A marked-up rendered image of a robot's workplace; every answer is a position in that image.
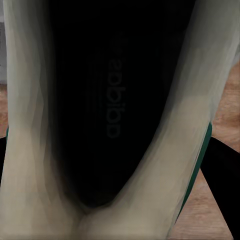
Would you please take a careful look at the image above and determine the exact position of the gym shoe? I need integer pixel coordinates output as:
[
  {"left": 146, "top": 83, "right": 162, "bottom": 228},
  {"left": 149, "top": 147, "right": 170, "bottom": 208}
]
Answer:
[{"left": 0, "top": 0, "right": 240, "bottom": 240}]

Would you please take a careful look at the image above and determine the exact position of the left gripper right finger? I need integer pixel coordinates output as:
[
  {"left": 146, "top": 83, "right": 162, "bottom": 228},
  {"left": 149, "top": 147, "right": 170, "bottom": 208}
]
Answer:
[{"left": 200, "top": 137, "right": 240, "bottom": 240}]

